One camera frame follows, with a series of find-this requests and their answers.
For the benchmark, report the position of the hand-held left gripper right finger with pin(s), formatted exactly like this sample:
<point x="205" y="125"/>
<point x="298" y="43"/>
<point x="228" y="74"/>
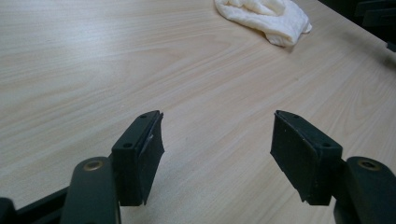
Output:
<point x="305" y="161"/>

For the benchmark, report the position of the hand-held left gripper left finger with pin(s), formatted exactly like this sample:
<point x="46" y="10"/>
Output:
<point x="134" y="161"/>

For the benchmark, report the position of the white towel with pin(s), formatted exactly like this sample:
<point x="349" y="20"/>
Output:
<point x="267" y="18"/>

